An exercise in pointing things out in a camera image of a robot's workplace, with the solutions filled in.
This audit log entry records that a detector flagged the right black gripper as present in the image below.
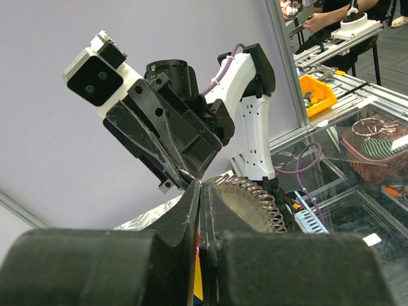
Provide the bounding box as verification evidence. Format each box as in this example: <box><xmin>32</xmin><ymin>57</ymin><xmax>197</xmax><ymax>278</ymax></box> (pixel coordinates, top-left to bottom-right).
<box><xmin>105</xmin><ymin>73</ymin><xmax>235</xmax><ymax>193</ymax></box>

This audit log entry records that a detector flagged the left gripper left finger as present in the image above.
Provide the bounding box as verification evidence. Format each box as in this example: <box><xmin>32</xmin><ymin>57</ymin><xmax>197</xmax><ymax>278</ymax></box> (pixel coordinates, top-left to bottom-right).
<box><xmin>1</xmin><ymin>182</ymin><xmax>201</xmax><ymax>305</ymax></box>

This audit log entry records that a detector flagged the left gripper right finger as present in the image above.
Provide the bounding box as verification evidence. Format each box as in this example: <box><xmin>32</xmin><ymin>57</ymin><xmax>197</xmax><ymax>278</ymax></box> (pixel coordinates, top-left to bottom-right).
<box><xmin>200</xmin><ymin>183</ymin><xmax>395</xmax><ymax>305</ymax></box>

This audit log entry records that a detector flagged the metal keyring with yellow handle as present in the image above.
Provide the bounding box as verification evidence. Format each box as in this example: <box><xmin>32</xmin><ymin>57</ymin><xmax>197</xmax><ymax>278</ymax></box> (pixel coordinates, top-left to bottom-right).
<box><xmin>207</xmin><ymin>173</ymin><xmax>287</xmax><ymax>233</ymax></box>

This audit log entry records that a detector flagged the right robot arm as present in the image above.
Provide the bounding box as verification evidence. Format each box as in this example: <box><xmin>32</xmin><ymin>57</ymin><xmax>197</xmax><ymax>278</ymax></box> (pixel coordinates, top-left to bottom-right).
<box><xmin>103</xmin><ymin>44</ymin><xmax>288</xmax><ymax>233</ymax></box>

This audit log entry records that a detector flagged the brown wicker basket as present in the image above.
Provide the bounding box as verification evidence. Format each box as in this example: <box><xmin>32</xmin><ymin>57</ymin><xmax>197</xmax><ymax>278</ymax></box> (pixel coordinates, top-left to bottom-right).
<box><xmin>340</xmin><ymin>113</ymin><xmax>407</xmax><ymax>183</ymax></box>

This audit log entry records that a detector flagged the yellow plastic parts bin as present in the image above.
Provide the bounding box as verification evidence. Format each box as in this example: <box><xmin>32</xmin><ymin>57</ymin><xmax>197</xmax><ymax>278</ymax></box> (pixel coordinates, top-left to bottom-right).
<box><xmin>299</xmin><ymin>75</ymin><xmax>338</xmax><ymax>118</ymax></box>

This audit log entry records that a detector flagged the person in black clothes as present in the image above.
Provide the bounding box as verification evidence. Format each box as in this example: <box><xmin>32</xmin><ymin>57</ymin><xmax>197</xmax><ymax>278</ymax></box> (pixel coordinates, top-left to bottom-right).
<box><xmin>295</xmin><ymin>0</ymin><xmax>408</xmax><ymax>73</ymax></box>

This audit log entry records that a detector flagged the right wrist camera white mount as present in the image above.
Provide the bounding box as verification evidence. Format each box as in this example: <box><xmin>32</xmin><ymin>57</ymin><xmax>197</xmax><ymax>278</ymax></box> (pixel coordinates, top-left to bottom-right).
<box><xmin>63</xmin><ymin>30</ymin><xmax>143</xmax><ymax>119</ymax></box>

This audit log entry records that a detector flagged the slotted grey cable duct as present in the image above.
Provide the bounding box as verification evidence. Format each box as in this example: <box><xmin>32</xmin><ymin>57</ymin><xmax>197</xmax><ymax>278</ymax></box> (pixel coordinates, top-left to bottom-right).
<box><xmin>294</xmin><ymin>191</ymin><xmax>329</xmax><ymax>234</ymax></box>

